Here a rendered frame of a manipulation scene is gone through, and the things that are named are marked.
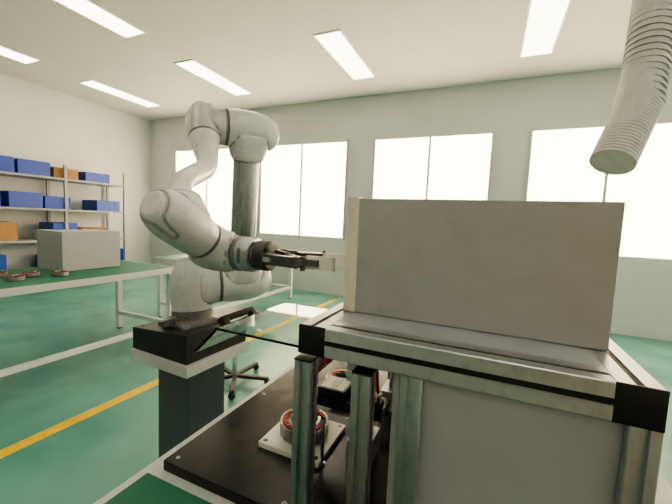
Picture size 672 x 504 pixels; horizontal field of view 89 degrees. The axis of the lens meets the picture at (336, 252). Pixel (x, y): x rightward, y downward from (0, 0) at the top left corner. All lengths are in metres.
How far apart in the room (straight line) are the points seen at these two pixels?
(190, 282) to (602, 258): 1.25
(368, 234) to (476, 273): 0.18
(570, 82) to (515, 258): 5.27
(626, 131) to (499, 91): 3.98
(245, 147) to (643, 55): 1.66
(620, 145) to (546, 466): 1.44
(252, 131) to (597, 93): 4.99
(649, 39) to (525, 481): 1.86
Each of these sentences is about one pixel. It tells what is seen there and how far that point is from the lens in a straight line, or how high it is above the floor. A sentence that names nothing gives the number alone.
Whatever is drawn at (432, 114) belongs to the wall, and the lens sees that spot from 5.71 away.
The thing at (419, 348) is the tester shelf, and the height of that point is 1.11.
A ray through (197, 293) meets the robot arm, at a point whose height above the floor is 0.98.
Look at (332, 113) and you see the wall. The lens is 6.23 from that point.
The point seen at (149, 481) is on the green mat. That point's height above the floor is 0.75.
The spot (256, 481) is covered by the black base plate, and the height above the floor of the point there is 0.77.
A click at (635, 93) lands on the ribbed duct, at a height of 1.85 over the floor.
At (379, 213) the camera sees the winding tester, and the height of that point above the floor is 1.29.
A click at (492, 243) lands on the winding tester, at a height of 1.25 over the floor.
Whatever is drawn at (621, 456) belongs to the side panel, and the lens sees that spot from 0.54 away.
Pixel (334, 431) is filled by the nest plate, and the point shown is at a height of 0.78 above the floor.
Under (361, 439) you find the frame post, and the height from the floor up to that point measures 0.95.
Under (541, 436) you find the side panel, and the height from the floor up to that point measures 1.03.
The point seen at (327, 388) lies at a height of 0.92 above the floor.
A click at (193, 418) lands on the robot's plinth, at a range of 1.57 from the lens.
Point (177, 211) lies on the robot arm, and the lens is 0.80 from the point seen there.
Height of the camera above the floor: 1.27
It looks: 5 degrees down
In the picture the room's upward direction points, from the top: 3 degrees clockwise
